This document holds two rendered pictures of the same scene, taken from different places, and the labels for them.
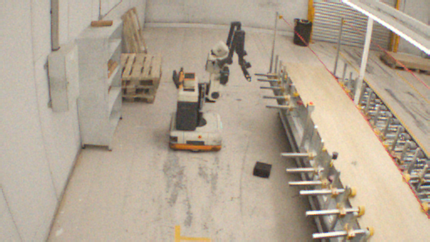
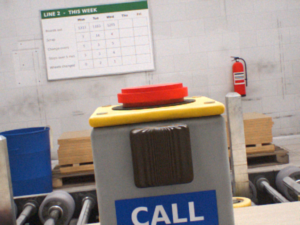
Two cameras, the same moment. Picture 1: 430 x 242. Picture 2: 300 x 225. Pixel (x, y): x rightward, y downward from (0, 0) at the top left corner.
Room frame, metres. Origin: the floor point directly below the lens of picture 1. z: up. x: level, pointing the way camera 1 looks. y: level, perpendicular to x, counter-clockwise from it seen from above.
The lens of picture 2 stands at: (3.25, -0.61, 1.24)
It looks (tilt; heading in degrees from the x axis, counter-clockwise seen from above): 5 degrees down; 273
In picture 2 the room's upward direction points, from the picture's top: 6 degrees counter-clockwise
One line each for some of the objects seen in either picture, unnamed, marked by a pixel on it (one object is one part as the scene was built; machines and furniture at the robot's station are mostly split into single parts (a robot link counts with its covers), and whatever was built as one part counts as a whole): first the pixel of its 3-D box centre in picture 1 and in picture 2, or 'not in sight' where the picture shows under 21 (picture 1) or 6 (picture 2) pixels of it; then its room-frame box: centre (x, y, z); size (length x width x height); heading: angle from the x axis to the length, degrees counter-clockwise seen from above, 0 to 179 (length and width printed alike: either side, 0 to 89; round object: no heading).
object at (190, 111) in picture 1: (190, 100); not in sight; (4.37, 0.34, 0.59); 0.55 x 0.34 x 0.83; 4
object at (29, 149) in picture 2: not in sight; (28, 161); (4.90, -6.43, 0.36); 0.59 x 0.57 x 0.73; 95
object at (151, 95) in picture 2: not in sight; (153, 100); (3.27, -0.92, 1.22); 0.04 x 0.04 x 0.02
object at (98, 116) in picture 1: (100, 82); not in sight; (4.32, 1.57, 0.78); 0.90 x 0.45 x 1.55; 5
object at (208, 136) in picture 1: (195, 129); not in sight; (4.38, 0.24, 0.16); 0.67 x 0.64 x 0.25; 94
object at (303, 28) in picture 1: (301, 32); not in sight; (9.80, -2.17, 0.36); 0.59 x 0.58 x 0.73; 5
